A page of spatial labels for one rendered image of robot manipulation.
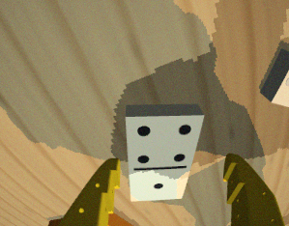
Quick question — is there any white usb stick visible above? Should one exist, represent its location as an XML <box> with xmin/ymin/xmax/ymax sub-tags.
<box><xmin>260</xmin><ymin>48</ymin><xmax>289</xmax><ymax>107</ymax></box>

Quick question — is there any white domino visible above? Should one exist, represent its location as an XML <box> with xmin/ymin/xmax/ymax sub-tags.
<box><xmin>126</xmin><ymin>104</ymin><xmax>204</xmax><ymax>201</ymax></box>

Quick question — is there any orange square pad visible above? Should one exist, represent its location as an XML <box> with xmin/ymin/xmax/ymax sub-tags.
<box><xmin>48</xmin><ymin>213</ymin><xmax>133</xmax><ymax>226</ymax></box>

